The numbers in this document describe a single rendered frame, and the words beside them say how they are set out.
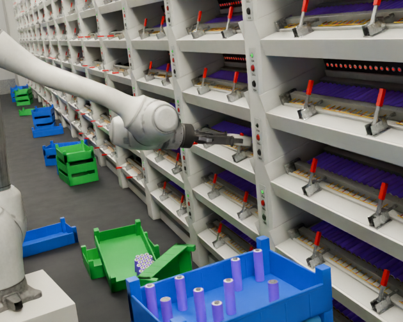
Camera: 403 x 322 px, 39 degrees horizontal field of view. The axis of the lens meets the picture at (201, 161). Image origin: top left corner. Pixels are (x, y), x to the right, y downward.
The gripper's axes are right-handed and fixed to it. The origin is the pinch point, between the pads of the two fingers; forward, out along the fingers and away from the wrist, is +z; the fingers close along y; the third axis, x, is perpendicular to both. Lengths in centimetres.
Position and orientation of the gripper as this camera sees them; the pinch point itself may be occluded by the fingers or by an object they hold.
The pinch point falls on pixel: (239, 139)
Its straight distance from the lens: 182.6
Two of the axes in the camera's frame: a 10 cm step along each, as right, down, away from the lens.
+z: 9.3, 0.5, 3.7
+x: 1.2, -9.8, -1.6
